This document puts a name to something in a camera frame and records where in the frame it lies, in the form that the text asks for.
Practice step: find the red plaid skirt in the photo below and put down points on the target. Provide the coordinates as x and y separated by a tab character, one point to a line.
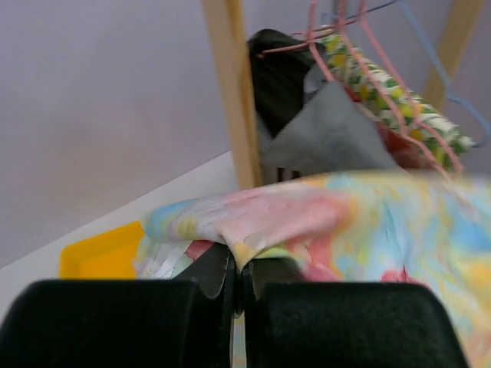
405	154

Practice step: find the wooden clothes rack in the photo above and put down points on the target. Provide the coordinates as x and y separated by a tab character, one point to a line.
227	36

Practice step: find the yellow plastic tray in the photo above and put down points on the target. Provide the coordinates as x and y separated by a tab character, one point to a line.
108	255

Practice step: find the lemon print skirt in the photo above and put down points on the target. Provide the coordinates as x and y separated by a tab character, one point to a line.
398	107

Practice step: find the grey skirt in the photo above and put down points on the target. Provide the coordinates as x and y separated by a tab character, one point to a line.
307	125

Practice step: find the blue hanger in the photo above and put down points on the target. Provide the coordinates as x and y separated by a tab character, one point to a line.
441	70

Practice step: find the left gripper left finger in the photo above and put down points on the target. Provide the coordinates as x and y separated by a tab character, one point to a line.
214	273

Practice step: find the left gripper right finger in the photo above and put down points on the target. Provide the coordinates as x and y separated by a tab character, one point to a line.
260	272

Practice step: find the pastel tie-dye skirt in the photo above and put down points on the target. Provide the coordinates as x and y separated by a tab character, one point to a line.
354	226

